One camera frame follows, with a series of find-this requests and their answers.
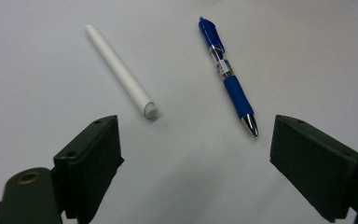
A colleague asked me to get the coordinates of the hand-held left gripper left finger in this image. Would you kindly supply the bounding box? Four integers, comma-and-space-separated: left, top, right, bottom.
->
53, 115, 125, 224

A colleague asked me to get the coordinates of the blue ballpoint pen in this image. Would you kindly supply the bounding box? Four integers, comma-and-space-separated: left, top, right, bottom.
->
198, 17, 259, 138

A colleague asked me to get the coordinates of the white stick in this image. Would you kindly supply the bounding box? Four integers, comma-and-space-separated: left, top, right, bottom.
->
84, 23, 158, 120

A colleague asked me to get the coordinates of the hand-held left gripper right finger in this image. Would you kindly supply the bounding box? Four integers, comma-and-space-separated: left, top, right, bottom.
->
269, 114, 358, 223

